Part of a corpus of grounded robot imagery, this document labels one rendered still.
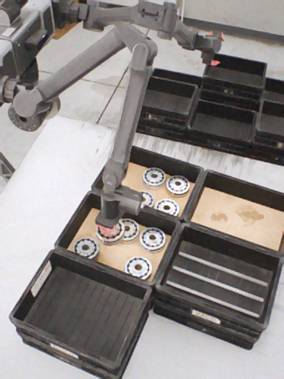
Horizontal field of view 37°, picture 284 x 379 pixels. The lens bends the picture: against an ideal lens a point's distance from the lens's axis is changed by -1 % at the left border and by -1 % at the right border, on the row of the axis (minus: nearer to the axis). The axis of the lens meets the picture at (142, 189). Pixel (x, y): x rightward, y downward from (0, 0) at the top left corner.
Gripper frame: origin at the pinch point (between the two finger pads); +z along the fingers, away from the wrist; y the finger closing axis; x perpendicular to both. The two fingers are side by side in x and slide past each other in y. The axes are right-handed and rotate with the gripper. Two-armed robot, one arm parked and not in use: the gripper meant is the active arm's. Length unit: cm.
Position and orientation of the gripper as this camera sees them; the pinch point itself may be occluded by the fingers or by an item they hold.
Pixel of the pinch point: (110, 226)
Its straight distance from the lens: 149.8
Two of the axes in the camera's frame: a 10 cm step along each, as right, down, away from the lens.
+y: 4.0, -7.2, 5.7
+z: -0.6, 6.0, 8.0
